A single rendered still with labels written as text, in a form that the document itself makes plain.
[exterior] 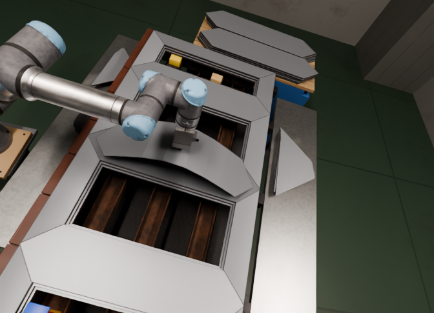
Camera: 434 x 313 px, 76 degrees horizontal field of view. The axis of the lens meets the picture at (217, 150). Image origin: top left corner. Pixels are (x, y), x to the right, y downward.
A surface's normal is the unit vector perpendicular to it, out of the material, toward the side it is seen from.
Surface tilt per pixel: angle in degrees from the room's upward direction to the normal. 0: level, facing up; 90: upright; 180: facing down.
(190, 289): 0
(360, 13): 90
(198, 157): 18
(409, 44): 90
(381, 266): 0
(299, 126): 0
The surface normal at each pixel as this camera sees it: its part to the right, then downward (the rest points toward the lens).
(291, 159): 0.24, -0.52
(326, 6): -0.12, 0.82
